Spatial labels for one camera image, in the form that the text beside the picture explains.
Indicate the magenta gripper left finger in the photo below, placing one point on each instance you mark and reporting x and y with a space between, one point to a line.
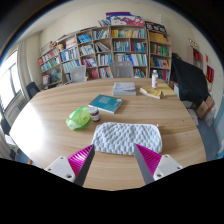
80 163

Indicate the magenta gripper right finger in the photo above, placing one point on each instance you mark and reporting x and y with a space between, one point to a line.
148 161

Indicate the white textured towel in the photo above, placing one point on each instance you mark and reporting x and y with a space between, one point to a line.
121 138

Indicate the green plastic bag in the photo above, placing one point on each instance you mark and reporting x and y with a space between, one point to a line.
78 118

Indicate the small dark jar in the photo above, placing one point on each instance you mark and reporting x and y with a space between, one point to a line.
94 112

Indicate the teal book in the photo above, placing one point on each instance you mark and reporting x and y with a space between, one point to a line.
106 103

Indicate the yellow book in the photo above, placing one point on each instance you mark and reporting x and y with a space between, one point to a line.
151 92

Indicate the cardboard box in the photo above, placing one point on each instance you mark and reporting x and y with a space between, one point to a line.
205 107

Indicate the yellow notebook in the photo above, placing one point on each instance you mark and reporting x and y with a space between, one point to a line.
166 90

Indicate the grey book stack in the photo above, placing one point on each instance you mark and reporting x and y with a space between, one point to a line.
124 89

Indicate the white plastic bottle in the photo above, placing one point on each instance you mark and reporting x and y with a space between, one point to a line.
154 79

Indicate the dark office chair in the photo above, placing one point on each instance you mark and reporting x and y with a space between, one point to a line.
32 89

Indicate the black cloth covered object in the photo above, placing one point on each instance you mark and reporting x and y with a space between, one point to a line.
190 79

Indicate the grey chair left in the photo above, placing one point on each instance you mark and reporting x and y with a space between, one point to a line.
78 74

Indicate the grey chair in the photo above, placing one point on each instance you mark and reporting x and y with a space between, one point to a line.
123 69
78 74

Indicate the grey chair right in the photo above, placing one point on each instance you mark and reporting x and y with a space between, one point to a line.
123 69

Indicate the window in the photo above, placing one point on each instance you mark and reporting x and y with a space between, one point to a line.
10 85

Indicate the wooden bookshelf with books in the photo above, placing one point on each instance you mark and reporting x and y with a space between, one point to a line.
96 48

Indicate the small red wall shelf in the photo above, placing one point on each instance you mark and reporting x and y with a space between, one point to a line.
197 59

